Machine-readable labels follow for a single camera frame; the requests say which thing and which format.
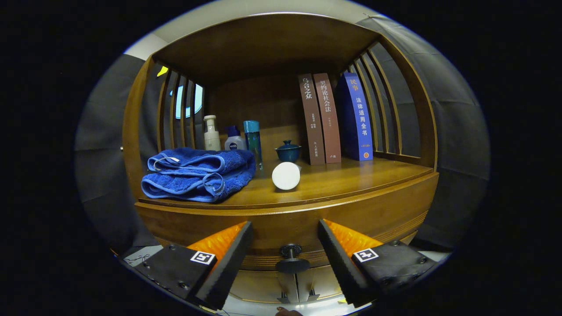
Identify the blue lidded teacup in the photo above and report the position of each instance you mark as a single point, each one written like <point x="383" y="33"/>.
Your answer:
<point x="288" y="152"/>

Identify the black drawer knob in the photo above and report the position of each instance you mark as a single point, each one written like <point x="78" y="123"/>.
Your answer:
<point x="292" y="265"/>

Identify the light brown book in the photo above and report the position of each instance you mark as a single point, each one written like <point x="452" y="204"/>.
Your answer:
<point x="330" y="127"/>

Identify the brown wooden drawer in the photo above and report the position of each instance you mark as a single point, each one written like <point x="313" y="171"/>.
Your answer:
<point x="281" y="215"/>

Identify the white pump bottle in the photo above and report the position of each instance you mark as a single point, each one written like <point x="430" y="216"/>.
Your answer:
<point x="212" y="138"/>

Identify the brown wooden cabinet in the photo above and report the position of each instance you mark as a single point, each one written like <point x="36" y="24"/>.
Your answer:
<point x="263" y="44"/>

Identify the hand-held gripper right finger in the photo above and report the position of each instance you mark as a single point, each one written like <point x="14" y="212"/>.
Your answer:
<point x="340" y="263"/>

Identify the blue folded towel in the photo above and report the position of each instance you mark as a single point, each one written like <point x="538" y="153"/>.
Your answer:
<point x="193" y="180"/>

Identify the dark brown book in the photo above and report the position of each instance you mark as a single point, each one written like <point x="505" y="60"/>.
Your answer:
<point x="312" y="127"/>

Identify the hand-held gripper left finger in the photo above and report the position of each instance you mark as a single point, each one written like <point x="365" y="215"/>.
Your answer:
<point x="228" y="263"/>

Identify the teal glass bottle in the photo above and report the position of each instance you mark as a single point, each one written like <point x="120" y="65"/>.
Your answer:
<point x="253" y="140"/>

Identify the wooden cabinet door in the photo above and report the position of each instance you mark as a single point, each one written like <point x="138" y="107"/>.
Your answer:
<point x="259" y="285"/>
<point x="322" y="281"/>

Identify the blue book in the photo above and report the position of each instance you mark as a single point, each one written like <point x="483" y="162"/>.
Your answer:
<point x="358" y="123"/>

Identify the white bottle with blue cap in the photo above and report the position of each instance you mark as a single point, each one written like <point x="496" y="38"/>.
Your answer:
<point x="235" y="142"/>

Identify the white and green tube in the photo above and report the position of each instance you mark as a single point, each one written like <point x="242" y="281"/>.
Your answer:
<point x="285" y="175"/>

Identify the wooden countertop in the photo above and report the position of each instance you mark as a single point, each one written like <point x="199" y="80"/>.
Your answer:
<point x="351" y="175"/>

